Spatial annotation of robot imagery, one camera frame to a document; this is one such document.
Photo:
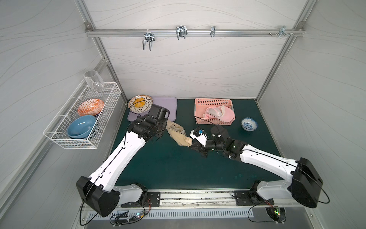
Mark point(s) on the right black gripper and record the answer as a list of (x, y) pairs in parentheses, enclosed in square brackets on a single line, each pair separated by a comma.
[(197, 144)]

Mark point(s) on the blue ceramic bowl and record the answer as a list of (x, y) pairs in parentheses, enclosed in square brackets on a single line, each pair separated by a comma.
[(81, 127)]

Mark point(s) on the pink plastic basket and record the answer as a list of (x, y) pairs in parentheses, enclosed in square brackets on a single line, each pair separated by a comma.
[(201, 104)]

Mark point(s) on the clear drinking glass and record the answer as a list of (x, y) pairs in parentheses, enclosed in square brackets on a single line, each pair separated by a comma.
[(94, 80)]

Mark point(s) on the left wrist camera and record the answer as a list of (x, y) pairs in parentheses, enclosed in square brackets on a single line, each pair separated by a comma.
[(158, 112)]

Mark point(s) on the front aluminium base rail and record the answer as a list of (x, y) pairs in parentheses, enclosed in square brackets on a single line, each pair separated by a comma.
[(200, 197)]

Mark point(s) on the yellow fruit pieces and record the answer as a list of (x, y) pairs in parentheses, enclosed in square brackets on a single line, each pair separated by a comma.
[(139, 102)]

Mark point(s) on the small metal hook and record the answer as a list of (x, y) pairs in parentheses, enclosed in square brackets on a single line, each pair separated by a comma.
[(213, 31)]

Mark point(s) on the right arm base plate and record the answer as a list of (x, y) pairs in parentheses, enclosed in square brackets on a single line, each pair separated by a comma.
[(249, 198)]

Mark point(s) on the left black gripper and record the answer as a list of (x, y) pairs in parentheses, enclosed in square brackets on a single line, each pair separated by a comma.
[(161, 129)]

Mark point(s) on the lavender cutting mat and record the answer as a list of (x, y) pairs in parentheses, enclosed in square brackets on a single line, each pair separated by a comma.
[(167, 102)]

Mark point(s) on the white wire wall basket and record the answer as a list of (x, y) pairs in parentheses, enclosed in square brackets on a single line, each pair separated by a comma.
[(56, 131)]

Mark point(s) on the horizontal aluminium rail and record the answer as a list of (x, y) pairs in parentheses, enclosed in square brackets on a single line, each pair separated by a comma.
[(166, 33)]

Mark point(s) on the pink baseball cap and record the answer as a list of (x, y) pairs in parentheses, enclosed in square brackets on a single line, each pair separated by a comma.
[(221, 113)]

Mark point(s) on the double wire metal hook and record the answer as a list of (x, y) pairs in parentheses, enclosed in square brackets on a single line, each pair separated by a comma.
[(149, 38)]

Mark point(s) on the loop metal hook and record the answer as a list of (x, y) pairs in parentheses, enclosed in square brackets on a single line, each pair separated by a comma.
[(181, 32)]

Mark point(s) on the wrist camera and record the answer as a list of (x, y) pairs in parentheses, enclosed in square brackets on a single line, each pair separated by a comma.
[(158, 112), (200, 135)]

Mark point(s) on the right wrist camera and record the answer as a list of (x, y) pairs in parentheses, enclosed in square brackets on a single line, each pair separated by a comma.
[(200, 135)]

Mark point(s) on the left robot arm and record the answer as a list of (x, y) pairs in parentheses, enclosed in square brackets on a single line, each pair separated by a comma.
[(105, 177)]

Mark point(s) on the beige baseball cap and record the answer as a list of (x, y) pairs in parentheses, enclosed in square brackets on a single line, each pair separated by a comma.
[(178, 134)]

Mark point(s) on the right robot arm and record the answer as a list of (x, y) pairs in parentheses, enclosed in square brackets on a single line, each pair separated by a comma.
[(300, 180)]

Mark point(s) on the orange patterned bowl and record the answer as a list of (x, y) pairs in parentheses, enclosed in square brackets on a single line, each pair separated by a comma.
[(90, 107)]

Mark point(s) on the patterned plate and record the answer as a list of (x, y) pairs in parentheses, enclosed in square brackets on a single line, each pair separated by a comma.
[(146, 108)]

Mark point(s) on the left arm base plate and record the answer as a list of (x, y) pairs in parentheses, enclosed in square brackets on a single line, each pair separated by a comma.
[(147, 200)]

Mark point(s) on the blue white porcelain bowl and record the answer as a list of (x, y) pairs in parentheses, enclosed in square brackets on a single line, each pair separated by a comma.
[(249, 124)]

